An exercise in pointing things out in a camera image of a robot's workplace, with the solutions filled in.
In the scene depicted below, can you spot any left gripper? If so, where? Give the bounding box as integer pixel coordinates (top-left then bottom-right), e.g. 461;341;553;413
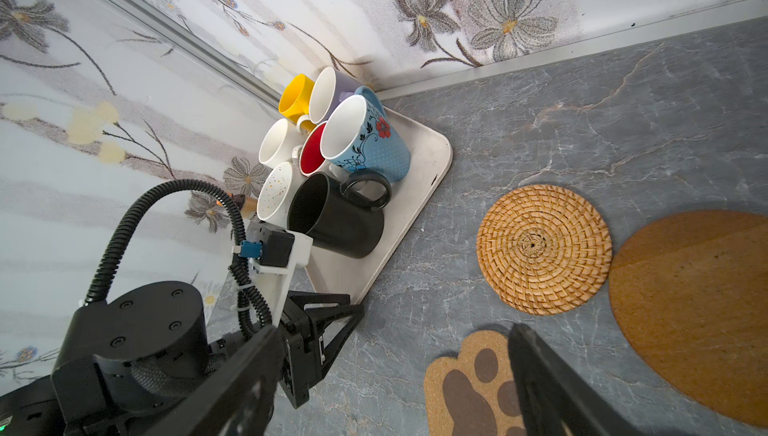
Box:
279;291;364;409

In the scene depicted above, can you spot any lavender mug white inside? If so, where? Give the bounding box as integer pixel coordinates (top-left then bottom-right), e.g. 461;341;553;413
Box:
308;67;363;125

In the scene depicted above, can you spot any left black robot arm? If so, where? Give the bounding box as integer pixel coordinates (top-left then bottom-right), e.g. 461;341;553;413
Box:
1;179;364;435

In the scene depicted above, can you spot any white mug with handle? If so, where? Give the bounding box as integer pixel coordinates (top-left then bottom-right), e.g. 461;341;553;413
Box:
258;118;307;169

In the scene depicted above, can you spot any cork paw print coaster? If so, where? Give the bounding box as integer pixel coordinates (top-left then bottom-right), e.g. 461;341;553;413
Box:
424;330;527;435

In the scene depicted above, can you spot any small brown bottle orange cap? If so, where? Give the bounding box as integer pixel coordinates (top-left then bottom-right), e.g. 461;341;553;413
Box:
228;193;258;220

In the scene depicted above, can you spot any speckled white mug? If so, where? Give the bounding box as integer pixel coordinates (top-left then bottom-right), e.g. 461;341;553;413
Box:
257;162;305;229

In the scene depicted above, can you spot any beige serving tray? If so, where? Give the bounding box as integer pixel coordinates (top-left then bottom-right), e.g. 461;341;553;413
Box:
305;110;453;304

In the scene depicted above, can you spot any blue floral mug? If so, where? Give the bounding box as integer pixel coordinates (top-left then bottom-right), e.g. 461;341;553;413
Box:
320;86;411;183

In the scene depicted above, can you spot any round wooden coaster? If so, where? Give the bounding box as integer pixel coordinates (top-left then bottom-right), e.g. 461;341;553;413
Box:
609;210;767;428

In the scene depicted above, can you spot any yellow mug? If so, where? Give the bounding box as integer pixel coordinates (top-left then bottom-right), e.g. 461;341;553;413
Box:
278;74;314;124

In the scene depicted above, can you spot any black mug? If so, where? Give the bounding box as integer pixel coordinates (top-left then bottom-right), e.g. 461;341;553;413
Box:
287;169;392;259

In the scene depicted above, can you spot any woven rattan round coaster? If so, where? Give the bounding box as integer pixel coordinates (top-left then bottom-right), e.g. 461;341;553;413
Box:
476;184;613;316

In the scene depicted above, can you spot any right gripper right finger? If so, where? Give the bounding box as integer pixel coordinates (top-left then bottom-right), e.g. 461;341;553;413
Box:
508;324;641;435

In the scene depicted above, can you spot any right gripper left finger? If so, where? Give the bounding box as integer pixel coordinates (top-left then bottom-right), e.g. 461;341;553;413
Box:
146;326;284;435

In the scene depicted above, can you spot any white mug red inside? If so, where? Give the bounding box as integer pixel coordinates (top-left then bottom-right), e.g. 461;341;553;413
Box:
298;122;331;177

